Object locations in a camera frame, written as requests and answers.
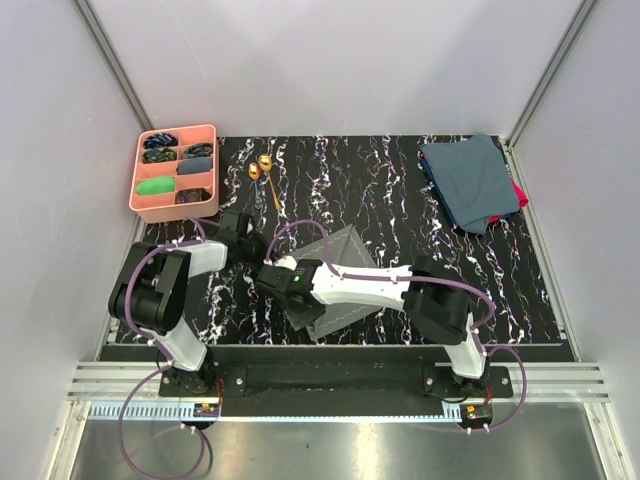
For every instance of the magenta folded cloth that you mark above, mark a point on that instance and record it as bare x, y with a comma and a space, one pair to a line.
523, 201

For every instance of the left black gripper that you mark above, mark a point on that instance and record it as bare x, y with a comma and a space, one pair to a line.
253, 235

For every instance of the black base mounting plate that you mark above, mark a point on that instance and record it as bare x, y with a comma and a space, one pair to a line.
398, 378

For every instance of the blue grey folded cloth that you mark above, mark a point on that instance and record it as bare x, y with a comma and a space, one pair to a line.
472, 181

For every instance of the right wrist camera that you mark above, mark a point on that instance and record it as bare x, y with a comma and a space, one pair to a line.
282, 265

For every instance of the grey rolled cloth in tray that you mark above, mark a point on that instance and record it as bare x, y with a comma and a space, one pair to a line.
191, 166

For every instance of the blue patterned roll top left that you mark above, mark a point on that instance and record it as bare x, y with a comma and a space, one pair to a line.
161, 139

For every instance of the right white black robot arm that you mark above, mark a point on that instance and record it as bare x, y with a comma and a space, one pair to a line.
439, 308

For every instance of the teal patterned roll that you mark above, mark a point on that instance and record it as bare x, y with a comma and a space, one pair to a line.
198, 150

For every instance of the gold spoon teal handle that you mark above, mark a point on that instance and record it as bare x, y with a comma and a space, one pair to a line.
254, 172

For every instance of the grey stitched cloth napkin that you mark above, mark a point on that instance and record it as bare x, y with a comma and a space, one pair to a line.
346, 248

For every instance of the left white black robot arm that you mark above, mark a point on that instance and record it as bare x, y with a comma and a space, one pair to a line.
149, 294

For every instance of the yellow blue patterned roll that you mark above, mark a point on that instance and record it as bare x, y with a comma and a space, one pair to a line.
159, 155

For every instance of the brown patterned roll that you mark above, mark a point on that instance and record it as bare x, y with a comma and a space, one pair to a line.
194, 195

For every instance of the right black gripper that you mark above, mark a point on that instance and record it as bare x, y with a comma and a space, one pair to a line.
299, 320

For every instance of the pink compartment organizer tray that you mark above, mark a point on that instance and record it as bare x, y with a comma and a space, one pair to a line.
176, 174

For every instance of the green rolled cloth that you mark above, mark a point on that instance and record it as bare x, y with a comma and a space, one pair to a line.
156, 186

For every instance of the white slotted cable duct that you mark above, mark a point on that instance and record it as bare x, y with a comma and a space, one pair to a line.
189, 411

